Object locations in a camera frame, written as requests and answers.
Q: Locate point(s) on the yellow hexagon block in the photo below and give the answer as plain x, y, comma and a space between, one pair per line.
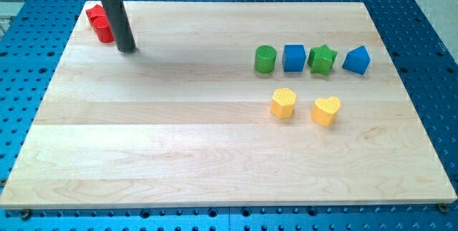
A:
283, 103

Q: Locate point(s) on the light wooden board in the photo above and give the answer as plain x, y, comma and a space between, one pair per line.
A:
185, 120

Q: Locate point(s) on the green cylinder block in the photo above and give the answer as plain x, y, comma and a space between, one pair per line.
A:
265, 59

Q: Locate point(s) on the blue cube block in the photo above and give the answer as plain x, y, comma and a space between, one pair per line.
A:
294, 57

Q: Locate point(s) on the yellow heart block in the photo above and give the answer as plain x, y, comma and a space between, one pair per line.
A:
325, 110

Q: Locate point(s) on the green star block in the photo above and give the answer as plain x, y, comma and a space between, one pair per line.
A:
321, 60

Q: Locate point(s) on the blue triangle block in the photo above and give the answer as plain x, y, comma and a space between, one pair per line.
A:
357, 60

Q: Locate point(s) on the red cylinder block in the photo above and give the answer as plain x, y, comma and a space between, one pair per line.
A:
102, 29

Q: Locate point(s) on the red pentagon block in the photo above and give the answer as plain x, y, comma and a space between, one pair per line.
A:
94, 12

